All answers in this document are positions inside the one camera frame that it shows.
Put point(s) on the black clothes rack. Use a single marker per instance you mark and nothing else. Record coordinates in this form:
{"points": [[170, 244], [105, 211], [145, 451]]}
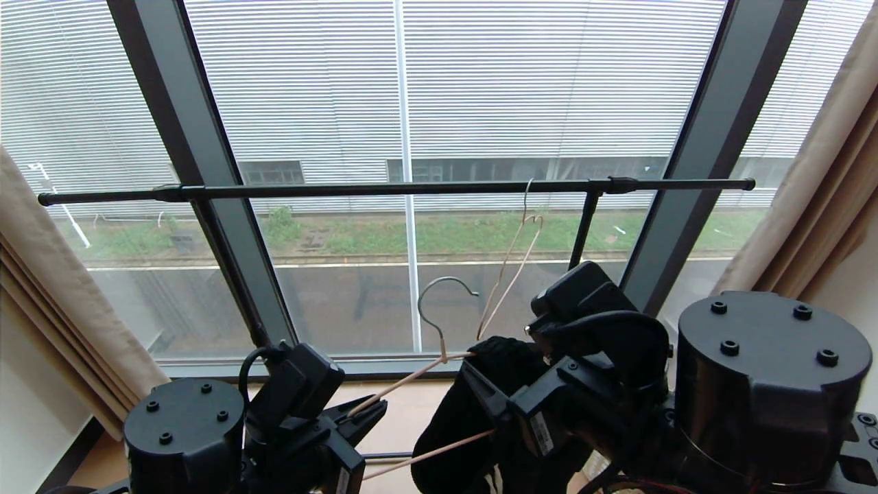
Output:
{"points": [[411, 189]]}

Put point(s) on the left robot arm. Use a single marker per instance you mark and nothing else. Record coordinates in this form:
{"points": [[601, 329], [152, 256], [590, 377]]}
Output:
{"points": [[178, 439]]}

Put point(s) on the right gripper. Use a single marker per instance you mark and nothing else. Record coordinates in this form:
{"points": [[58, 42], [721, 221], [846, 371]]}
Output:
{"points": [[603, 425]]}

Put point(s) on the pink clothes hanger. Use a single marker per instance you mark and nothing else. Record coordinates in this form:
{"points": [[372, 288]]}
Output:
{"points": [[509, 274], [425, 455]]}

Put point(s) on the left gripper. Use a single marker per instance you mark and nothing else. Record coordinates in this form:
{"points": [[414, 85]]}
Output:
{"points": [[309, 460]]}

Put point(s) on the beige curtain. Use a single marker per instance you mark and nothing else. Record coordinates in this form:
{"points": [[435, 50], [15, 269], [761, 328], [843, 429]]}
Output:
{"points": [[809, 171], [55, 309]]}

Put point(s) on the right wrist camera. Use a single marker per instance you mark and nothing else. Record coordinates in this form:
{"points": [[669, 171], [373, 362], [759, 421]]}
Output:
{"points": [[576, 295]]}

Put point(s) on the window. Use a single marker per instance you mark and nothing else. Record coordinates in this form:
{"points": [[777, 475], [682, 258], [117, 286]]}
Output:
{"points": [[309, 103]]}

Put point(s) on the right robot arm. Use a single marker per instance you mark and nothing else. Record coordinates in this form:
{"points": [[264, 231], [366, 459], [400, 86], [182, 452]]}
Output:
{"points": [[768, 384]]}

